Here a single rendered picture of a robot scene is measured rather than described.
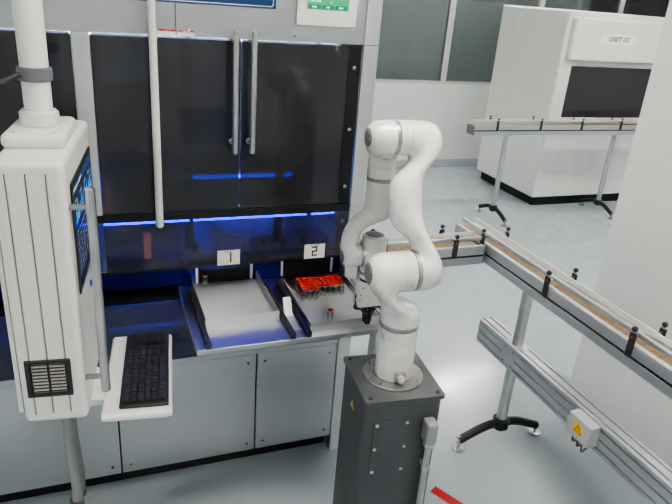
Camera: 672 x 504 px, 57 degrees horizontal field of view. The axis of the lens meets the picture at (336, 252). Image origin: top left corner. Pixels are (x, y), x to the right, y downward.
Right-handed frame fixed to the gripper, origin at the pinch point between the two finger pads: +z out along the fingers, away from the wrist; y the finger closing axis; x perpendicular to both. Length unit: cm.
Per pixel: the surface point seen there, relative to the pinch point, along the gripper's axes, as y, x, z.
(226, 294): 42, -36, 4
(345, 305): 0.9, -17.5, 4.0
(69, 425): 100, -15, 37
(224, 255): 43, -39, -11
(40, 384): 103, 16, 0
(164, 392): 71, 14, 9
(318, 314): 13.2, -13.0, 4.0
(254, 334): 38.9, -4.9, 4.3
